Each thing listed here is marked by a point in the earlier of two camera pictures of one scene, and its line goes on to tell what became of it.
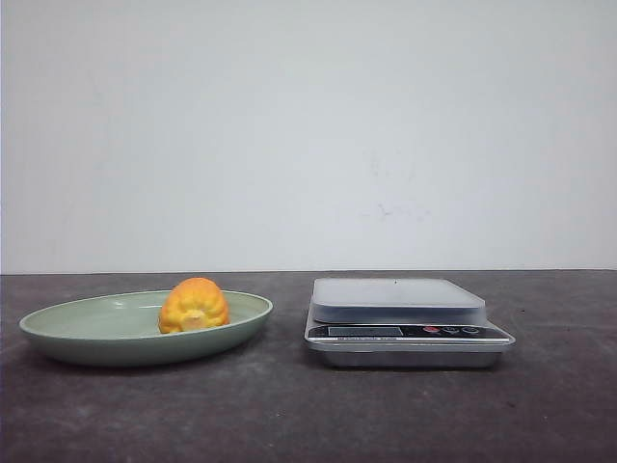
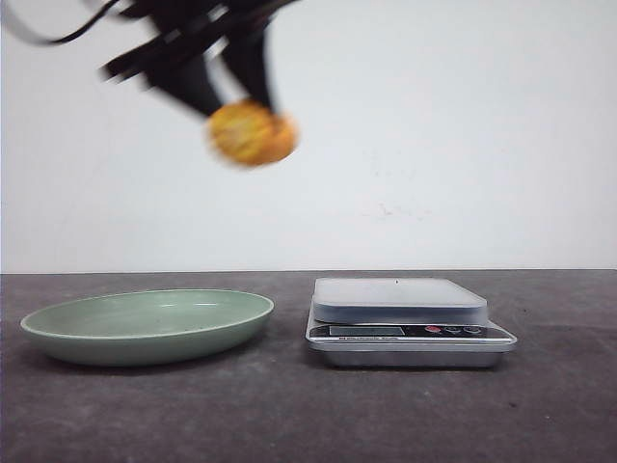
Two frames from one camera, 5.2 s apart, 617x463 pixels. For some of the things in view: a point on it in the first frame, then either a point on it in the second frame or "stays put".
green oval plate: (146, 329) stays put
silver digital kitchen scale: (401, 323) stays put
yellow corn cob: (195, 303) to (250, 133)
